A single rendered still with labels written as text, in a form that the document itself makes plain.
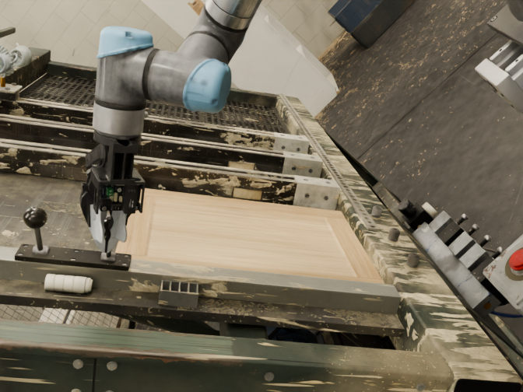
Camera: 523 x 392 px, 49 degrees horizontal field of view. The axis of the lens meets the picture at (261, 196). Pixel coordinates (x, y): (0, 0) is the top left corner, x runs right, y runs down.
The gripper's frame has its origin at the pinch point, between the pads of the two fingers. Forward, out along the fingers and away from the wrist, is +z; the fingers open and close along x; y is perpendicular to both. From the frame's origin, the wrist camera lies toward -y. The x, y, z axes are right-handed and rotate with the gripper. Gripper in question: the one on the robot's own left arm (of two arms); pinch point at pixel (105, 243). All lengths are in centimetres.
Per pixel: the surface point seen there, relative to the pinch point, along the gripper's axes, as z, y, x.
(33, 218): -2.5, -5.5, -10.6
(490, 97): -7, -134, 235
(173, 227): 10.5, -26.6, 21.9
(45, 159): 7, -63, -1
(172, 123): 5, -97, 44
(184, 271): 8.2, -2.8, 16.1
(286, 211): 10, -33, 55
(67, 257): 7.2, -9.1, -4.3
